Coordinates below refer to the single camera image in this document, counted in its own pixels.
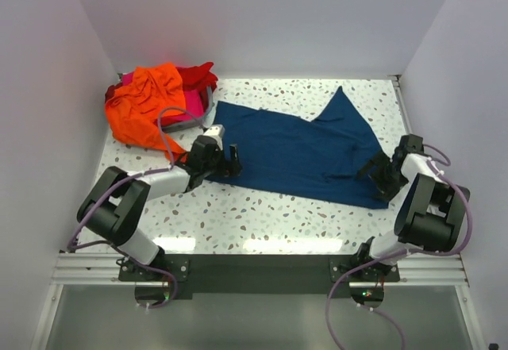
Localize blue t-shirt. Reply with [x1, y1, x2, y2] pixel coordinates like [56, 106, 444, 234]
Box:
[211, 89, 388, 210]

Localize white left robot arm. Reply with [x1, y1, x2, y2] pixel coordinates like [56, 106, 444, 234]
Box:
[77, 134, 242, 269]

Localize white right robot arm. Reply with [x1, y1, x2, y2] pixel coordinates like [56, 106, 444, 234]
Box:
[351, 134, 471, 267]

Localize grey laundry basket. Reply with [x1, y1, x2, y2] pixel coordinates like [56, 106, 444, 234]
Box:
[161, 87, 214, 133]

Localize red t-shirt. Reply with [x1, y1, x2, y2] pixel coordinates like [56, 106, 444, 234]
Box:
[104, 62, 219, 129]

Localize orange t-shirt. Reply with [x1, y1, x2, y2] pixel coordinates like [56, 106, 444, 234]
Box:
[105, 63, 186, 155]

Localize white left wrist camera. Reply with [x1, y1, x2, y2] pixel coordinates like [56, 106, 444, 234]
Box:
[203, 125, 225, 147]

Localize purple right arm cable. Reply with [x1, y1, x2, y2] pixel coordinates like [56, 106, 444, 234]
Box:
[325, 143, 475, 350]

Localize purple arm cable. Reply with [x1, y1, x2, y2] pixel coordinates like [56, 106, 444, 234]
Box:
[325, 143, 475, 350]
[65, 106, 207, 310]

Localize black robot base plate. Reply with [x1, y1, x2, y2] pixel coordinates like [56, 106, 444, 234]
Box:
[118, 252, 402, 302]

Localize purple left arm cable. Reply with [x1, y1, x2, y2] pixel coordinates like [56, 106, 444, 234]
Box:
[65, 106, 207, 310]

